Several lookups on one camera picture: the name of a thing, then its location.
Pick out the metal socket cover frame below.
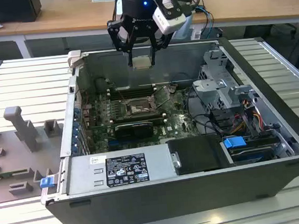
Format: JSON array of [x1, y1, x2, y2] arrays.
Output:
[[151, 84, 176, 110]]

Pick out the silver square CPU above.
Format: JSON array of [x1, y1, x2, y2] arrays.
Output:
[[131, 55, 153, 71]]

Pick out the blue case latch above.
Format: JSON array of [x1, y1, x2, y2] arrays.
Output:
[[39, 177, 54, 189]]

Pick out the black RAM slot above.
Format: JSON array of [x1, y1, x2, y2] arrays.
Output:
[[111, 111, 161, 122], [112, 116, 165, 129], [109, 83, 156, 94], [109, 89, 157, 101]]

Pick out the black computer box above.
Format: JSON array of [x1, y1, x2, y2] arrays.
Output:
[[0, 0, 44, 25]]

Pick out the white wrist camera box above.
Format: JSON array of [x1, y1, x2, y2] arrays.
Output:
[[150, 0, 188, 37]]

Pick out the thin wire locking lever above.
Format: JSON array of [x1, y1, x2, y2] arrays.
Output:
[[117, 87, 128, 106]]

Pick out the black graphics card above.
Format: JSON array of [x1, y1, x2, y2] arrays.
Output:
[[113, 121, 155, 142]]

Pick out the yellow red wire bundle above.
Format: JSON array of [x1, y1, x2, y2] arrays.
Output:
[[231, 108, 266, 134]]

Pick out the small white barcode sticker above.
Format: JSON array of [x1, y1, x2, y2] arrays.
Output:
[[90, 155, 108, 165]]

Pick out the black plastic air shroud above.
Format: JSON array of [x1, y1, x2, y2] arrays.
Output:
[[165, 132, 236, 177]]

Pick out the CPU socket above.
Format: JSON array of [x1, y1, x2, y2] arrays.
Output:
[[122, 94, 159, 118]]

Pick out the silver power supply unit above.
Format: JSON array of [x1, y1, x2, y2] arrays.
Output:
[[62, 143, 179, 197]]

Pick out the blue cable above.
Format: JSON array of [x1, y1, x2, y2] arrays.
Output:
[[195, 4, 216, 41]]

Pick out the green motherboard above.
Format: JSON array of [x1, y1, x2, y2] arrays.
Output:
[[80, 79, 221, 154]]

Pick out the hard disk drive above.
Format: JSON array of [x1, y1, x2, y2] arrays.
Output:
[[228, 142, 276, 166]]

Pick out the grey metal drive cage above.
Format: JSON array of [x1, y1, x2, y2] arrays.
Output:
[[188, 45, 261, 113]]

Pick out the wooden desk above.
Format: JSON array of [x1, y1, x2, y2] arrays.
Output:
[[0, 0, 299, 52]]

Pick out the grey parts rack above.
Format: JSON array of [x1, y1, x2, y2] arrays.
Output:
[[0, 101, 71, 204]]

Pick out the black label sticker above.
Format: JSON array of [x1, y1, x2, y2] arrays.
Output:
[[104, 152, 150, 188]]

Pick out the green RAM stick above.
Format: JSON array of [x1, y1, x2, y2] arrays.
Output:
[[0, 169, 29, 181]]

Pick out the dark grey PC case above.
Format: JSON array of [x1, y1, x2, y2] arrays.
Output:
[[26, 29, 299, 224]]

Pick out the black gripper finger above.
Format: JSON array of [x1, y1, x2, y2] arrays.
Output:
[[106, 17, 136, 69], [147, 26, 174, 67]]

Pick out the blue disk carrier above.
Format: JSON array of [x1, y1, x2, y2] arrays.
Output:
[[222, 134, 247, 152]]

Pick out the pale grey case handle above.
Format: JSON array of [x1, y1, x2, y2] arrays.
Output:
[[66, 50, 84, 70]]

